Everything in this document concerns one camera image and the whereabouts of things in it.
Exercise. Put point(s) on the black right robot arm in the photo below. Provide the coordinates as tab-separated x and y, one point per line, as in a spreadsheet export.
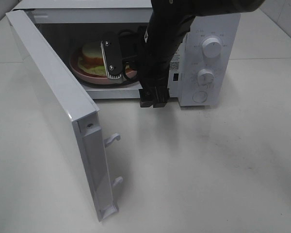
171	19

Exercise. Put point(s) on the white microwave door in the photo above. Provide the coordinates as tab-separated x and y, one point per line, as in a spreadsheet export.
70	113

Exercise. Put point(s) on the toast sandwich with lettuce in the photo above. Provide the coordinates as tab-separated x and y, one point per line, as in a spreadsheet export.
91	60

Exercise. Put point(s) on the pink round plate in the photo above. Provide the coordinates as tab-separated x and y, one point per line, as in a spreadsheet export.
73	62

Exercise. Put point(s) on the white microwave oven body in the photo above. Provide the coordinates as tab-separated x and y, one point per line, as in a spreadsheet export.
68	24

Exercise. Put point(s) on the white upper power knob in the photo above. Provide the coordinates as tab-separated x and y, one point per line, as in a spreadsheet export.
212	47

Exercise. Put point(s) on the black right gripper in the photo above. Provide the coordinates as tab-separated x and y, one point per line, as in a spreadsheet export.
140	53

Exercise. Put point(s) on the round door release button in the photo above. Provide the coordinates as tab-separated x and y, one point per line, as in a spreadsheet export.
200	97

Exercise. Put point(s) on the white timer knob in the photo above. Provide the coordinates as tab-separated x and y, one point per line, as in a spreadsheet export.
205	77

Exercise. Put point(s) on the glass microwave turntable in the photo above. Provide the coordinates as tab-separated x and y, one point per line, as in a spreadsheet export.
114	85

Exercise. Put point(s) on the warning label sticker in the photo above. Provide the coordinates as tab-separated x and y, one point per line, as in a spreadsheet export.
175	62

